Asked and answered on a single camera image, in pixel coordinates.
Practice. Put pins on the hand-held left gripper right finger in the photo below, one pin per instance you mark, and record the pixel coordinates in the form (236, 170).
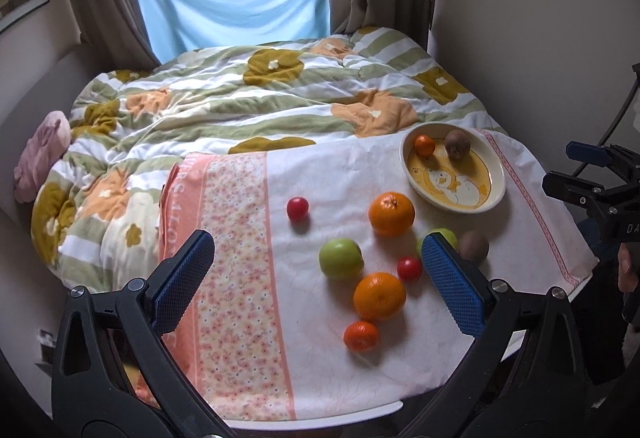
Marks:
(456, 290)

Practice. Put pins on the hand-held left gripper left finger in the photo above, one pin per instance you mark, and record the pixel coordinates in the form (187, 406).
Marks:
(184, 280)

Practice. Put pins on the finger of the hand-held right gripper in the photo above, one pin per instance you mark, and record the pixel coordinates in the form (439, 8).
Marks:
(587, 153)
(570, 188)

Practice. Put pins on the brown kiwi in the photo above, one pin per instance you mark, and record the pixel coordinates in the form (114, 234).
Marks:
(457, 144)
(475, 246)

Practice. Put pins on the red cherry tomato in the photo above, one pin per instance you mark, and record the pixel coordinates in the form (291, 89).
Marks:
(297, 209)
(409, 268)

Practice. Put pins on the green apple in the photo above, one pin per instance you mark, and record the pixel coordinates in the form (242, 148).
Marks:
(447, 237)
(341, 259)

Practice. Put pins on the large orange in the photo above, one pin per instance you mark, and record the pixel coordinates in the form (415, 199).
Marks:
(379, 296)
(391, 214)

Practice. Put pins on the cream bowl with duck print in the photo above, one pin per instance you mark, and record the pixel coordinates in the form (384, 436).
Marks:
(450, 190)

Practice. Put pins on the small mandarin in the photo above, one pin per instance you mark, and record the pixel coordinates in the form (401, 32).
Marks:
(361, 336)
(425, 145)

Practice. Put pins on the person's right hand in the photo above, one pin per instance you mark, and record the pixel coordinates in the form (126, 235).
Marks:
(628, 268)

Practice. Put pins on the pink floral towel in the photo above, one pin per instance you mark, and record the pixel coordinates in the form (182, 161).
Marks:
(240, 268)

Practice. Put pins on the green striped flower quilt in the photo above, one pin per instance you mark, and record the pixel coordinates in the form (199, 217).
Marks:
(225, 108)

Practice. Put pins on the pink pillow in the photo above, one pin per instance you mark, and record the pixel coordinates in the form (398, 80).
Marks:
(42, 153)

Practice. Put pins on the light blue window cloth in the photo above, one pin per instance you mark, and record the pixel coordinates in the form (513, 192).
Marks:
(235, 3)

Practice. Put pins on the wall socket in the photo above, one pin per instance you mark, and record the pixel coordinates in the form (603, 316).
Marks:
(46, 344)

